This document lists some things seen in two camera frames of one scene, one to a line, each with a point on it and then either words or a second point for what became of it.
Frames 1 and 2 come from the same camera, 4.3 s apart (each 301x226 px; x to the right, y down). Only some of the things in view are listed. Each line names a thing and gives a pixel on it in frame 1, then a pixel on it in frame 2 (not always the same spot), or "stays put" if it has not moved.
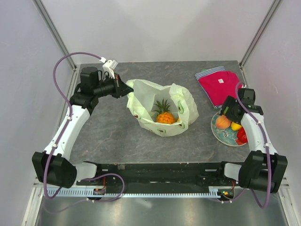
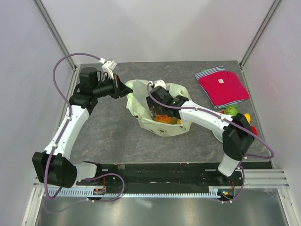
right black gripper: (230, 101) to (151, 105)
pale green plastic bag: (141, 103) stays put
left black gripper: (121, 89) stays put
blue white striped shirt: (201, 74) stays put
